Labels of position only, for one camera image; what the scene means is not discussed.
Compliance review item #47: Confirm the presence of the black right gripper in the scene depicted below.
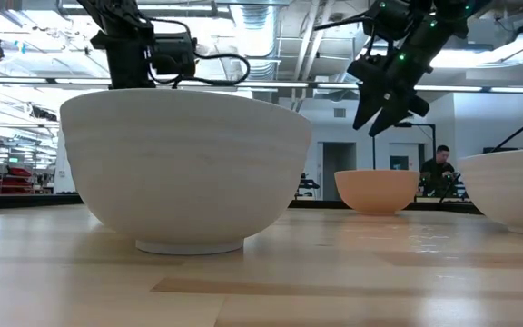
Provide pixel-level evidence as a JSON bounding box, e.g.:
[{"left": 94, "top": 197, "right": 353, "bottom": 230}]
[{"left": 347, "top": 26, "right": 440, "bottom": 138}]

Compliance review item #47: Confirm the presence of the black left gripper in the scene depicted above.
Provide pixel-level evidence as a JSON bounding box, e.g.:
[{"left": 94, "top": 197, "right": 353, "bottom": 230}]
[{"left": 90, "top": 26, "right": 154, "bottom": 90}]

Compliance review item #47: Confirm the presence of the orange ceramic bowl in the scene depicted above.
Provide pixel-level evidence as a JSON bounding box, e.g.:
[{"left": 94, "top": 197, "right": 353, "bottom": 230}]
[{"left": 333, "top": 169, "right": 421, "bottom": 216}]

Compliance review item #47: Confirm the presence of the white ribbed ceramic bowl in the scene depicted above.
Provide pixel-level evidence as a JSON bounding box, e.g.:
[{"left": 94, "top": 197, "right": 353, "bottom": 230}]
[
  {"left": 59, "top": 87, "right": 313, "bottom": 256},
  {"left": 458, "top": 147, "right": 523, "bottom": 238}
]

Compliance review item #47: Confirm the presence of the white door with window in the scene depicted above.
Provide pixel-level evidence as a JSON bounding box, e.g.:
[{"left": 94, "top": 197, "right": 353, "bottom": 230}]
[{"left": 388, "top": 142, "right": 427, "bottom": 172}]

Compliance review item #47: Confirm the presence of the grey door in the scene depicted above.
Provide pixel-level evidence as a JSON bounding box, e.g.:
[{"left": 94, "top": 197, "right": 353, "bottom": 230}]
[{"left": 321, "top": 141, "right": 358, "bottom": 202}]

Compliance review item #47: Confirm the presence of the seated person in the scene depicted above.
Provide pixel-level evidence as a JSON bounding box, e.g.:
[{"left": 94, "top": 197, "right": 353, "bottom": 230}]
[{"left": 419, "top": 144, "right": 458, "bottom": 199}]

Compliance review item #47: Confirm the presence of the black exercise machine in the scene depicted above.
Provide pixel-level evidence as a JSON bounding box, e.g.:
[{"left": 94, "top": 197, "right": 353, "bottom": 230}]
[{"left": 294, "top": 172, "right": 321, "bottom": 202}]

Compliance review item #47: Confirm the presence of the large ceiling light panel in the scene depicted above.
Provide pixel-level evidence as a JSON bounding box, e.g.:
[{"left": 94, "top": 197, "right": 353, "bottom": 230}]
[{"left": 429, "top": 34, "right": 523, "bottom": 70}]

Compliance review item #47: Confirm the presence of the white building column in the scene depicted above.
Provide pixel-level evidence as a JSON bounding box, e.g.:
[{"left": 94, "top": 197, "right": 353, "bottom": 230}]
[{"left": 53, "top": 129, "right": 77, "bottom": 194}]

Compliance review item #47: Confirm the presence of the red shelf cart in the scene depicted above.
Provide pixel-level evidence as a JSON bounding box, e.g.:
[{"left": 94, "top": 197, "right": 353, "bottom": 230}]
[{"left": 0, "top": 164, "right": 34, "bottom": 196}]

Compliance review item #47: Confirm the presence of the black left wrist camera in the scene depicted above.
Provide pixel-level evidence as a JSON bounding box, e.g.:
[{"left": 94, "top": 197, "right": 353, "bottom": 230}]
[{"left": 150, "top": 32, "right": 198, "bottom": 78}]

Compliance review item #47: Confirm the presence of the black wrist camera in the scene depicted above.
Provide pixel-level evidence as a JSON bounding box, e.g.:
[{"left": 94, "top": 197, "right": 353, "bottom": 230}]
[
  {"left": 361, "top": 0, "right": 419, "bottom": 44},
  {"left": 150, "top": 32, "right": 198, "bottom": 78}
]

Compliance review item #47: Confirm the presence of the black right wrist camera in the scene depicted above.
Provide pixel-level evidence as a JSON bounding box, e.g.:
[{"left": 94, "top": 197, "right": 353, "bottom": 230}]
[{"left": 361, "top": 0, "right": 419, "bottom": 44}]

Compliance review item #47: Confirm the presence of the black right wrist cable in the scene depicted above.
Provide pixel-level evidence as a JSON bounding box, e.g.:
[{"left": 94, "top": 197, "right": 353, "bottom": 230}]
[{"left": 312, "top": 15, "right": 374, "bottom": 33}]

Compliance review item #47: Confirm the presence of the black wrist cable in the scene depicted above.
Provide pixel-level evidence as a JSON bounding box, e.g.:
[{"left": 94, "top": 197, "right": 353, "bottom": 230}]
[
  {"left": 312, "top": 15, "right": 374, "bottom": 33},
  {"left": 145, "top": 16, "right": 252, "bottom": 88}
]

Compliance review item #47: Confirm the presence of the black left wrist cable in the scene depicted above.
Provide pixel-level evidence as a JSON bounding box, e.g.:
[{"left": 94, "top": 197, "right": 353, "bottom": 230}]
[{"left": 145, "top": 16, "right": 252, "bottom": 88}]

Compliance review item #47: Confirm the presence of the silver ceiling duct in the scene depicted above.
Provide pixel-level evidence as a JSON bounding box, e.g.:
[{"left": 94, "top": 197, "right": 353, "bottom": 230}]
[{"left": 228, "top": 0, "right": 281, "bottom": 81}]

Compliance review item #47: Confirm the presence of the black slanted cable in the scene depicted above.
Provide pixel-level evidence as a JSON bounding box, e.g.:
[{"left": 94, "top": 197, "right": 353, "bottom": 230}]
[{"left": 489, "top": 101, "right": 523, "bottom": 154}]

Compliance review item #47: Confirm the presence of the black table edge rail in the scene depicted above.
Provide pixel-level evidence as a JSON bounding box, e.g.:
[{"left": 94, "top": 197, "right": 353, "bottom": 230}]
[{"left": 0, "top": 193, "right": 485, "bottom": 215}]

